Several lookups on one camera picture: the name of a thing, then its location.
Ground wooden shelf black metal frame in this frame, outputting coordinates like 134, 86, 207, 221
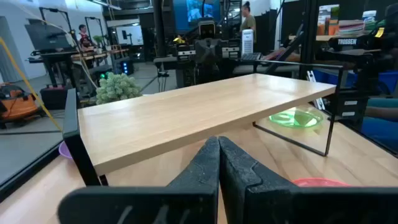
62, 58, 345, 187

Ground blue display screen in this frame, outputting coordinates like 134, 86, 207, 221
172, 0, 222, 32

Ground yellow cable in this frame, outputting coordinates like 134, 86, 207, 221
0, 36, 63, 132

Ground grey monitor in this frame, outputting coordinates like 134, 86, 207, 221
24, 23, 73, 52

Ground black table edge rail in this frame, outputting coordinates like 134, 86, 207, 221
0, 138, 65, 203

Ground blue storage bin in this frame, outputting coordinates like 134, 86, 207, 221
312, 68, 358, 88
377, 70, 398, 95

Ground black humanoid robot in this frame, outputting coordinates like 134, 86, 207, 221
177, 20, 242, 88

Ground translucent green plate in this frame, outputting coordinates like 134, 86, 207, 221
269, 106, 325, 129

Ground stack of coloured books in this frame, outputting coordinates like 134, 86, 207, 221
337, 19, 365, 37

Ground orange shop vacuum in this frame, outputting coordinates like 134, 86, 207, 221
0, 82, 40, 124

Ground purple plate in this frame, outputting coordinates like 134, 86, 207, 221
58, 141, 74, 161

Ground black keyboard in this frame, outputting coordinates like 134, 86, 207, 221
240, 52, 262, 62

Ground translucent red plate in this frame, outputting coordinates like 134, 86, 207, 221
291, 177, 351, 188

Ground green plant in white pot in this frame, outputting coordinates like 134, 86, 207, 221
95, 72, 143, 106

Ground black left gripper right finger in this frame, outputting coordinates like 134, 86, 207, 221
218, 136, 398, 224

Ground black vertical frame post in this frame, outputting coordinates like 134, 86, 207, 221
298, 0, 320, 81

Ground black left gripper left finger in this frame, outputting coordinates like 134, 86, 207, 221
57, 136, 221, 224

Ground black equipment case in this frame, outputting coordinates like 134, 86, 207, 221
39, 84, 68, 110

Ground whiteboard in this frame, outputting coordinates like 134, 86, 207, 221
115, 25, 144, 47

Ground white air purifier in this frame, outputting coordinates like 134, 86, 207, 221
241, 29, 254, 56

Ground person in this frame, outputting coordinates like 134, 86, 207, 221
239, 1, 257, 44
76, 24, 96, 51

